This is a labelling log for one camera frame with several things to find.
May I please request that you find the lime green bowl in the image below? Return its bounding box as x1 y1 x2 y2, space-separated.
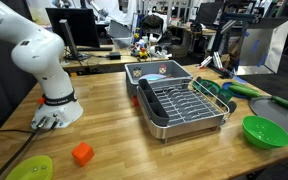
6 155 53 180

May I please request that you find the dish drying rack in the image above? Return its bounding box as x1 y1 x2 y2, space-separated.
137 79 230 142

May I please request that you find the blue plate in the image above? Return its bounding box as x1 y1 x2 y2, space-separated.
221 81 250 100

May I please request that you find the green cucumber on tray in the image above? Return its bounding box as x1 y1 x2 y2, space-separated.
271 96 288 109

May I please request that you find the green cucumber on plate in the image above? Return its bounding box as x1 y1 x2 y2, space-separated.
228 83 261 98

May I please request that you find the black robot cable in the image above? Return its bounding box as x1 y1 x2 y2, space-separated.
0 117 59 180

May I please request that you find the silver reflector box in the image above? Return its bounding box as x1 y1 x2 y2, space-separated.
236 18 288 75

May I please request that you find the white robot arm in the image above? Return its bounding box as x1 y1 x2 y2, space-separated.
0 1 83 129

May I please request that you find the grey plastic bin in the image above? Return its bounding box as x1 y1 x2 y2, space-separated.
124 60 193 98

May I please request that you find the grey round tray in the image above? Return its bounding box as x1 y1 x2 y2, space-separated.
249 96 288 133

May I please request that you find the dark green plate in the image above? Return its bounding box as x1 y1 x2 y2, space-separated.
192 77 221 95

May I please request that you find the green plastic bowl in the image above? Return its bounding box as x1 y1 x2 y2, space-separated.
242 115 288 149

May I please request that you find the orange cube block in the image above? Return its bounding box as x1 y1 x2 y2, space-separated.
71 142 94 166

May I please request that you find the black computer monitor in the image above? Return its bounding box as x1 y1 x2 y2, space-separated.
46 8 100 61

